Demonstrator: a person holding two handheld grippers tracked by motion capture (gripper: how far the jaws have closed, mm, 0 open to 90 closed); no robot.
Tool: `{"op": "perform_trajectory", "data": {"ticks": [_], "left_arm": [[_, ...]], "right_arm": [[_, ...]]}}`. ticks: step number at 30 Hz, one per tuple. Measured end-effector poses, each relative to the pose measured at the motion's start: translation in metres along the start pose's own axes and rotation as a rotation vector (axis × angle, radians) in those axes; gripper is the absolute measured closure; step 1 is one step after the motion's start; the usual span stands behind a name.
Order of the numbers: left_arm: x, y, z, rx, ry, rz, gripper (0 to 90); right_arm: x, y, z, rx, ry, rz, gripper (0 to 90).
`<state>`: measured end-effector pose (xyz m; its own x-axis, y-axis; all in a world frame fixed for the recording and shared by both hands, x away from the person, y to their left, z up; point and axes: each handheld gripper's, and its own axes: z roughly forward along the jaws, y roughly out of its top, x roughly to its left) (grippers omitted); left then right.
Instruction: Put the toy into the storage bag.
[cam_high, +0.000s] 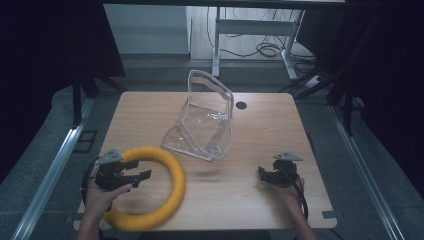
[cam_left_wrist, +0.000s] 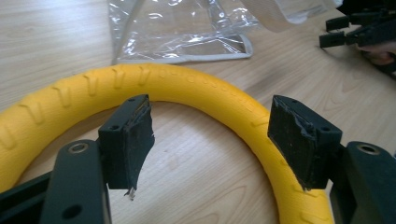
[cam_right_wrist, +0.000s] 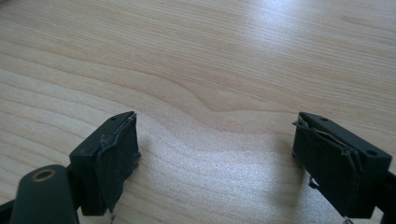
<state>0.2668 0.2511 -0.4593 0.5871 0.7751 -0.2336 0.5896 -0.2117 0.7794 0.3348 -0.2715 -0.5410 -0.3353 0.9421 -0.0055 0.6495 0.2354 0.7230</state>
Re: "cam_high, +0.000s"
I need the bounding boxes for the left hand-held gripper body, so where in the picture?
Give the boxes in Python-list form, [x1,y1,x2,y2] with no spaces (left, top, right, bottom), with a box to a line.
[94,148,140,192]

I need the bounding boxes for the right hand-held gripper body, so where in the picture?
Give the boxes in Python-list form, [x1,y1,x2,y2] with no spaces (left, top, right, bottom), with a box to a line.
[266,151,304,188]

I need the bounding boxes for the yellow foam ring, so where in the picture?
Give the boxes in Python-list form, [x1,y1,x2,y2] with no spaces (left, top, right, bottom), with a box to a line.
[103,145,186,232]

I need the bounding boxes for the person's left hand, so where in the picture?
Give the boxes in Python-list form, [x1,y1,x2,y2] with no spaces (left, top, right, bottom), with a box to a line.
[84,182,134,222]

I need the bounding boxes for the person's right hand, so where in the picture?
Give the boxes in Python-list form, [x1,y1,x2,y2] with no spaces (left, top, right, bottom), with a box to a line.
[270,175,306,218]

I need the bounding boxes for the clear plastic bag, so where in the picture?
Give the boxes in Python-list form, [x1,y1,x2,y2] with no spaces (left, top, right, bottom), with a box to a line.
[160,69,235,163]

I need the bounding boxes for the black stand legs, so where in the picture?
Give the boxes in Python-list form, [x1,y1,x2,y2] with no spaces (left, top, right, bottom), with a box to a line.
[279,64,355,137]
[71,71,128,127]

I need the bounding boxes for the dark curtain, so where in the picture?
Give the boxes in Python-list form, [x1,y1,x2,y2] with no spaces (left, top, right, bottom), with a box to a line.
[295,0,424,189]
[0,0,127,185]

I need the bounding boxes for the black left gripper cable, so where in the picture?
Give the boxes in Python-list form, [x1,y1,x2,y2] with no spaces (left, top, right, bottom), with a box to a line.
[80,159,100,209]

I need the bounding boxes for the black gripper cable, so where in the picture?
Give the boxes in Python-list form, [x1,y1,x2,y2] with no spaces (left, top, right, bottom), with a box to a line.
[80,159,100,209]
[282,168,310,222]

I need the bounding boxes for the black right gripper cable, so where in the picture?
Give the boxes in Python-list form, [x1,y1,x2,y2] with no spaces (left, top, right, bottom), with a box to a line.
[282,168,310,222]

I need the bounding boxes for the black floor bracket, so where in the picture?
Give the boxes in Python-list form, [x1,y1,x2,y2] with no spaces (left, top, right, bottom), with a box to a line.
[72,129,98,155]

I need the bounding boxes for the aluminium rail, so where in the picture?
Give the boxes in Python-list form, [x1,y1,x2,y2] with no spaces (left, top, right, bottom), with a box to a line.
[328,104,406,240]
[9,97,97,240]

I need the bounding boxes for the black floor cables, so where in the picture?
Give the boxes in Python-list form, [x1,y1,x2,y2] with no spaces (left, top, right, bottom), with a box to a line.
[205,6,318,65]

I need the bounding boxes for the white metal desk frame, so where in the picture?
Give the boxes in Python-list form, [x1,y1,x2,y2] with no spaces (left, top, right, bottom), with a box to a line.
[211,6,306,81]

